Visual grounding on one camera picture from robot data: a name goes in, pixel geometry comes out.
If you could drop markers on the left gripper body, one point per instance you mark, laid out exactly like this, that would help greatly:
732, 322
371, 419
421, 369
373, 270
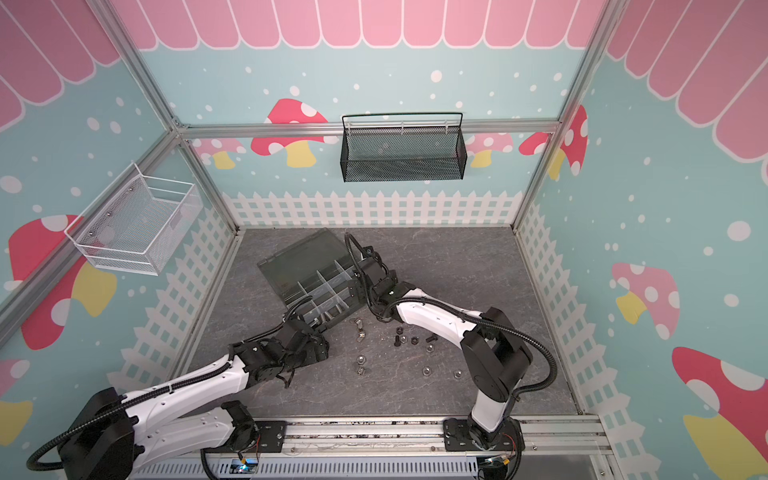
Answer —
307, 357

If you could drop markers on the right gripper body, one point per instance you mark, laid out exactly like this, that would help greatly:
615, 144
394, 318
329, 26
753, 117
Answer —
372, 276

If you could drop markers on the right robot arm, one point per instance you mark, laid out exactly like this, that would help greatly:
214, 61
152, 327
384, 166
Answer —
503, 362

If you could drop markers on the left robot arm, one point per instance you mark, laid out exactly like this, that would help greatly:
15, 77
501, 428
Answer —
116, 434

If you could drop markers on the grey plastic organizer box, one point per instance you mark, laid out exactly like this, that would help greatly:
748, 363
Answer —
315, 276

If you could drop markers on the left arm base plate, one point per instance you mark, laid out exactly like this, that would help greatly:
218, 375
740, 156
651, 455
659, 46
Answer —
256, 437

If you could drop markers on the black wire mesh basket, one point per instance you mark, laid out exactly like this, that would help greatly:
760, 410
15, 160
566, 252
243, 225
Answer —
403, 147

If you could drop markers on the aluminium mounting rail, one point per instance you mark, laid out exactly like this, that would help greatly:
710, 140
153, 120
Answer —
410, 447

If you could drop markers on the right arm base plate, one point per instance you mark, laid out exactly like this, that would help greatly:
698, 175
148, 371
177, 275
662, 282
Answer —
465, 435

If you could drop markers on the white wire mesh basket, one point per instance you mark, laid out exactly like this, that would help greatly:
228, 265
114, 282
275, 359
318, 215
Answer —
138, 226

